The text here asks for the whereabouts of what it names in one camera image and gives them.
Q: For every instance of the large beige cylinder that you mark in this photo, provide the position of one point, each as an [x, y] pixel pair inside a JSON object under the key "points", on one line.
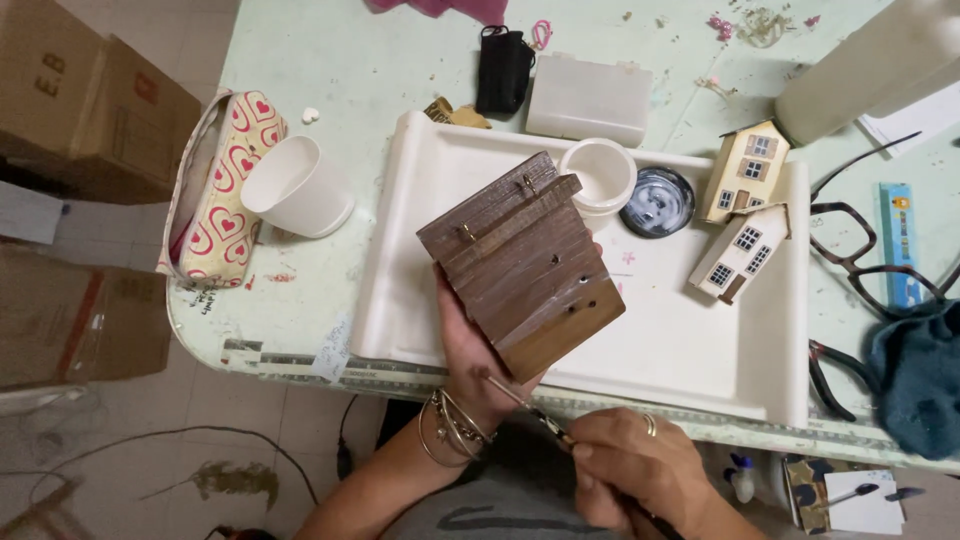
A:
{"points": [[862, 67]]}

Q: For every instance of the heart print pencil pouch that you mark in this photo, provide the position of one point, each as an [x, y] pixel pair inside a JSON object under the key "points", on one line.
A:
{"points": [[225, 225]]}

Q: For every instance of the white plastic tray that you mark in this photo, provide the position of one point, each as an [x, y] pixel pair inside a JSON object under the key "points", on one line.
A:
{"points": [[675, 352]]}

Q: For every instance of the brown wooden board with hooks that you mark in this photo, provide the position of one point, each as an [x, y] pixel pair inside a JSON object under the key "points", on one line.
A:
{"points": [[521, 262]]}

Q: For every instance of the thin paintbrush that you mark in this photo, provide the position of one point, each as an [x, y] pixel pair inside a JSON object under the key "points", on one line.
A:
{"points": [[541, 421]]}

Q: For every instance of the crumpled brown paper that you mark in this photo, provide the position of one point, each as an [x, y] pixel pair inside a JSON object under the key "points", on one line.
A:
{"points": [[459, 116]]}

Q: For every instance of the person's right hand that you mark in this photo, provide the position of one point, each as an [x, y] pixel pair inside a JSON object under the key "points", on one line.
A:
{"points": [[645, 472]]}

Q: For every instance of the beige miniature wooden house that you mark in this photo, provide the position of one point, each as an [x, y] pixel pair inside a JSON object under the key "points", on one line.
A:
{"points": [[746, 169]]}

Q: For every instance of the person's grey shirt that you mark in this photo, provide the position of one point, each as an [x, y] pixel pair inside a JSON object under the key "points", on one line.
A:
{"points": [[502, 487]]}

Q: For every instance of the blue slim box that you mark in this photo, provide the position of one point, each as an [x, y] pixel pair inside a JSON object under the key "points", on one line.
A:
{"points": [[900, 240]]}

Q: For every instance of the pink cloth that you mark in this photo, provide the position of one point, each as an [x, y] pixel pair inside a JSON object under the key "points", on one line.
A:
{"points": [[450, 7]]}

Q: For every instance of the person's right fingers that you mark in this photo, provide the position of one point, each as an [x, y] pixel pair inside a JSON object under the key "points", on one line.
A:
{"points": [[607, 457]]}

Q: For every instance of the white notepad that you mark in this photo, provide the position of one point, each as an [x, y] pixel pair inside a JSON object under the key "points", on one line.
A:
{"points": [[866, 514]]}

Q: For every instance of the black fabric pouch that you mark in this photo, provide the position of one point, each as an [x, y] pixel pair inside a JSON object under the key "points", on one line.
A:
{"points": [[502, 71]]}

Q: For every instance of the dark teal cloth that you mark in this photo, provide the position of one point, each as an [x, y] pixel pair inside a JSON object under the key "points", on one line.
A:
{"points": [[919, 375]]}

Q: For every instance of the handwritten paper label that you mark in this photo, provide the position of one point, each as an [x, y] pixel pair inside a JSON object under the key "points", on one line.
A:
{"points": [[332, 349]]}

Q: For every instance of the white miniature wooden house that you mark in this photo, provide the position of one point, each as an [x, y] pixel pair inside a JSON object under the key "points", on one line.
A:
{"points": [[739, 255]]}

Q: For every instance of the pink beads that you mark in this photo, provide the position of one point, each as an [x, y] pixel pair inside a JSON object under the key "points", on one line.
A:
{"points": [[722, 27]]}

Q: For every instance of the tortoiseshell eyeglasses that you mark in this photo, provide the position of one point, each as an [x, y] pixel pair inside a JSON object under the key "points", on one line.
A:
{"points": [[847, 259]]}

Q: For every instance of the translucent plastic box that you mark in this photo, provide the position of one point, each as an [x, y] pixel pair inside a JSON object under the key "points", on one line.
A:
{"points": [[589, 101]]}

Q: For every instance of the black pen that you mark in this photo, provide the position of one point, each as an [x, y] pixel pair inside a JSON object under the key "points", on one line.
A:
{"points": [[855, 494]]}

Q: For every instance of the cardboard box with red tape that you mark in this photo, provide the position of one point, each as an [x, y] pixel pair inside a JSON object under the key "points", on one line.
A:
{"points": [[75, 315]]}

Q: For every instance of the small white heart piece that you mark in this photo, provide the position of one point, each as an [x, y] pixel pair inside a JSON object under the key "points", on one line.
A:
{"points": [[310, 115]]}

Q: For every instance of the white paper sheet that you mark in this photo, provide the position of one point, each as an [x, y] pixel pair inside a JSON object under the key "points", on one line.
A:
{"points": [[919, 124]]}

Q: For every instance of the camouflage print notebook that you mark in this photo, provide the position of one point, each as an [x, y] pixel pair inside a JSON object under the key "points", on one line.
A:
{"points": [[806, 487]]}

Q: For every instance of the black lid with white paint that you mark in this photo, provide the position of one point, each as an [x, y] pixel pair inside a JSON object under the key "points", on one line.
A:
{"points": [[658, 202]]}

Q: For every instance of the white plastic cup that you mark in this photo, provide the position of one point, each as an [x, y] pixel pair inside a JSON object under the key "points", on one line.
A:
{"points": [[296, 187]]}

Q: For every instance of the dark frame eyeglasses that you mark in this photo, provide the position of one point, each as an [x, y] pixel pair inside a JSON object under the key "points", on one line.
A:
{"points": [[825, 375]]}

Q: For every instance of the measuring strip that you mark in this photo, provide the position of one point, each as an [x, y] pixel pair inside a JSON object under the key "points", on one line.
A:
{"points": [[390, 373]]}

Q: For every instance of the white paint jar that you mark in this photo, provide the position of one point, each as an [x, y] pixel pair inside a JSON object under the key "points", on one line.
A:
{"points": [[600, 176]]}

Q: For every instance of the white glue bottle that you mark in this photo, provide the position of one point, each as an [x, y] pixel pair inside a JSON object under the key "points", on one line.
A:
{"points": [[742, 480]]}

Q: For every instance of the person's left hand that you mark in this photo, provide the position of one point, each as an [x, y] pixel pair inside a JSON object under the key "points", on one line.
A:
{"points": [[469, 360]]}

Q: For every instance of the stacked cardboard boxes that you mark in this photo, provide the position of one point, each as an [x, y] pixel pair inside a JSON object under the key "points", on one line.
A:
{"points": [[90, 105]]}

